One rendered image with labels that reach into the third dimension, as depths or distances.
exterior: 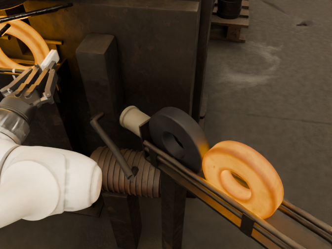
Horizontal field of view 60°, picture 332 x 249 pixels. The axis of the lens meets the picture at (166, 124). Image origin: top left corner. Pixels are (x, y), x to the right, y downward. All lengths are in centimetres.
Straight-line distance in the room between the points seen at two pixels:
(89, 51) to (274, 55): 180
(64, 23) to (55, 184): 48
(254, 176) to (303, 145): 122
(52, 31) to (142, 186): 49
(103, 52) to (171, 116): 26
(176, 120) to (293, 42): 210
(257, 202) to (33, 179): 37
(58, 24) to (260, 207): 67
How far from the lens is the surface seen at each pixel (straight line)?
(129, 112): 70
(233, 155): 49
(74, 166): 52
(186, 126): 54
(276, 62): 227
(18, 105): 69
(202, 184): 57
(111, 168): 81
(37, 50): 84
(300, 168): 159
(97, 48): 74
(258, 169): 48
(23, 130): 68
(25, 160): 52
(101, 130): 81
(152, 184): 79
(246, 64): 219
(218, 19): 244
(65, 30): 86
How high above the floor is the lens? 117
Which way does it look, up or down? 45 degrees down
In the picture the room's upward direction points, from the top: straight up
